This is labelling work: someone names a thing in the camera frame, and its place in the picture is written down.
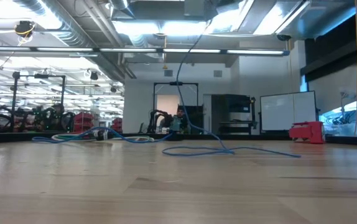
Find bundle of coloured cables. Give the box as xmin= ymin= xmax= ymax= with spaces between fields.
xmin=31 ymin=126 xmax=175 ymax=144

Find long ceiling light bar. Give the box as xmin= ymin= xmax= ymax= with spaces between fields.
xmin=0 ymin=45 xmax=291 ymax=57

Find black yellow ceiling reel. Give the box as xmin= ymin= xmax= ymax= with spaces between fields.
xmin=14 ymin=20 xmax=37 ymax=39

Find green cable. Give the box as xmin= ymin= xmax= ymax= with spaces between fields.
xmin=57 ymin=134 xmax=98 ymax=141

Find white whiteboard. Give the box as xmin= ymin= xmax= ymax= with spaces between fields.
xmin=259 ymin=90 xmax=318 ymax=132

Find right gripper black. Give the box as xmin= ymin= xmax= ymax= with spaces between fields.
xmin=183 ymin=0 xmax=221 ymax=22

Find black cabinet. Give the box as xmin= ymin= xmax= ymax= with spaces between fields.
xmin=211 ymin=94 xmax=257 ymax=135

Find long blue ethernet cable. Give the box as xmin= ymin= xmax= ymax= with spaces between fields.
xmin=162 ymin=18 xmax=302 ymax=158

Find red storage bins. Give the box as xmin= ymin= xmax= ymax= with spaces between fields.
xmin=111 ymin=117 xmax=123 ymax=133
xmin=72 ymin=111 xmax=95 ymax=134

